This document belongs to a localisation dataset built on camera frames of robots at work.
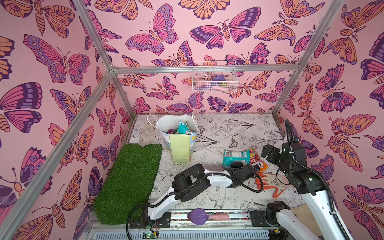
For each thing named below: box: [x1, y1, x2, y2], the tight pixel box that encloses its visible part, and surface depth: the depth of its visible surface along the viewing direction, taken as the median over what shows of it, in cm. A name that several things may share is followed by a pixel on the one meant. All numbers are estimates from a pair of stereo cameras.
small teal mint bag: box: [222, 149, 250, 169], surface depth 94 cm
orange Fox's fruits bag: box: [248, 148, 268, 173], surface depth 92 cm
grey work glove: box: [138, 123, 156, 147], surface depth 108 cm
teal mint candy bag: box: [178, 120, 195, 135], surface depth 83 cm
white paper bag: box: [147, 112, 198, 164], surface depth 84 cm
